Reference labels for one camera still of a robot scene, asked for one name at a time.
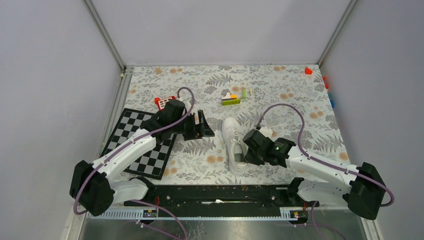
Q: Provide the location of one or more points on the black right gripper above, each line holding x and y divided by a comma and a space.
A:
249, 159

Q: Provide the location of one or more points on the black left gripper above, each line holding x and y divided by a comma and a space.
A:
198, 130

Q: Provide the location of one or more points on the white sneaker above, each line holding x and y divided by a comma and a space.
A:
235, 147

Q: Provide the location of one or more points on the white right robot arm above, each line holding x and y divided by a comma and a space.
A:
360, 188

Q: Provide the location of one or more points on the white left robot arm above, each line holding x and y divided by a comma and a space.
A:
93, 185

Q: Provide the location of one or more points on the green toy brick stack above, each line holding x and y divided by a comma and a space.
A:
230, 99

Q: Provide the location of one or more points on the red white grid toy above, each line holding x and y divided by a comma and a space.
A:
161, 102

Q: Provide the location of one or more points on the small green block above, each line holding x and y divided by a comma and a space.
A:
244, 94

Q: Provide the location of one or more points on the floral patterned table mat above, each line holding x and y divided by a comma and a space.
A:
289, 101

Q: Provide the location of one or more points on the blue toy piece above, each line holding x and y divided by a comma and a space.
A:
331, 100

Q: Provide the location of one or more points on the red triangular block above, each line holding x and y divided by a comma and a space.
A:
308, 71

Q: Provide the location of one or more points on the grey slotted cable duct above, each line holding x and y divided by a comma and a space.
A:
206, 212

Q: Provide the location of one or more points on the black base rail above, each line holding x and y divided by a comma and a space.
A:
173, 196

